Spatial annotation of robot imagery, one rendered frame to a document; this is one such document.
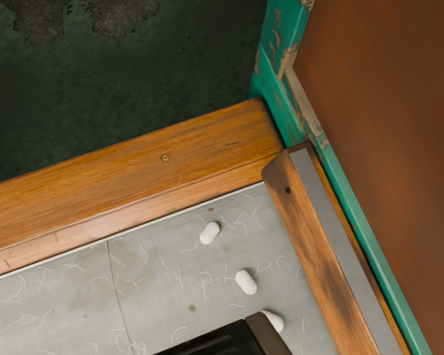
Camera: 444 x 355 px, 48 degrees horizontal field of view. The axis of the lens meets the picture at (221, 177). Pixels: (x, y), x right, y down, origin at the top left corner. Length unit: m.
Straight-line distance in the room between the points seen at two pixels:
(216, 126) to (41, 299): 0.33
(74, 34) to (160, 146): 1.09
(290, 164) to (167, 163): 0.18
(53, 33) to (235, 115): 1.14
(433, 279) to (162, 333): 0.34
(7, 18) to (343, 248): 1.49
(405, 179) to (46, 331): 0.47
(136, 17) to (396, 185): 1.38
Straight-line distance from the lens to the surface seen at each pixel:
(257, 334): 0.34
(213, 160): 0.70
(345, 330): 0.61
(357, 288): 0.59
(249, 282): 0.67
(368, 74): 0.49
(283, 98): 0.67
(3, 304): 0.72
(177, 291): 0.68
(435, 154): 0.43
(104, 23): 1.77
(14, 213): 0.72
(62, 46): 1.75
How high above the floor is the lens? 1.42
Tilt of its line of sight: 71 degrees down
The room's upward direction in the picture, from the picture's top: 8 degrees clockwise
